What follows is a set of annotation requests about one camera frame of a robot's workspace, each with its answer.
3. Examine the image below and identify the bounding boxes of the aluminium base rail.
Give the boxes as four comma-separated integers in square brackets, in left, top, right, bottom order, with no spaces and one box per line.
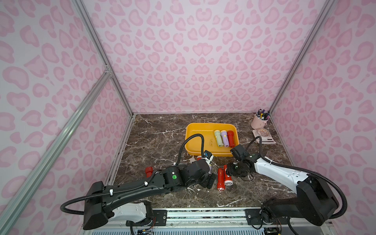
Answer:
[80,207,337,235]

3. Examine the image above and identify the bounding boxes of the pens in cup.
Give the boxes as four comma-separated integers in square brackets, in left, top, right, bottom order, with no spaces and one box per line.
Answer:
[256,109,270,120]

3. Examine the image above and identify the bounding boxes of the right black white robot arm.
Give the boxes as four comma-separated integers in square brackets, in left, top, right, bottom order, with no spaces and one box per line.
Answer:
[226,143,348,226]

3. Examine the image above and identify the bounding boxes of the green flashlight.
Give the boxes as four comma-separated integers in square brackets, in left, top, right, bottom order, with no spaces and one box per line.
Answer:
[214,130,224,147]

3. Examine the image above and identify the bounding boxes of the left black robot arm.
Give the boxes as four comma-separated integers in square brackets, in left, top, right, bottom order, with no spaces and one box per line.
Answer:
[60,149,216,230]

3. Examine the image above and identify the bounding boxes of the plain red flashlight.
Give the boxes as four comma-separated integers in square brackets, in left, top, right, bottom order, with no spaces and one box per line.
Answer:
[217,168,225,191]

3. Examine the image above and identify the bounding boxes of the pink pen holder cup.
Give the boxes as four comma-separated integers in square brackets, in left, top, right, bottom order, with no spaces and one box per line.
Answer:
[251,114,268,130]

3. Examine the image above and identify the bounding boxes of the red flashlight white head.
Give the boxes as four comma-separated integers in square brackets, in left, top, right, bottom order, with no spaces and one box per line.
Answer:
[223,165,234,186]

